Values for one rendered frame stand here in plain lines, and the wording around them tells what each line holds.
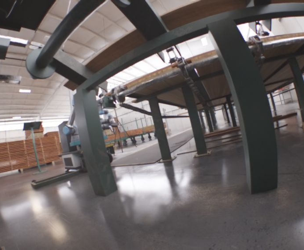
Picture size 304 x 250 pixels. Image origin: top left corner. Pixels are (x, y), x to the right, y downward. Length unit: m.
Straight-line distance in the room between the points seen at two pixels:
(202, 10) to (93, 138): 1.01
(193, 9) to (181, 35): 0.20
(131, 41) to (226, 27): 0.55
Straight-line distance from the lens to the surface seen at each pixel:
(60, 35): 0.74
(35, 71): 0.93
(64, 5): 8.19
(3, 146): 5.68
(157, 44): 0.72
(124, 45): 0.92
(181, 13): 0.83
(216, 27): 0.66
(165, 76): 1.07
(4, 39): 0.99
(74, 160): 2.15
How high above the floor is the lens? 0.35
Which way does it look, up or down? 3 degrees up
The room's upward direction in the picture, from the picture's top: 13 degrees counter-clockwise
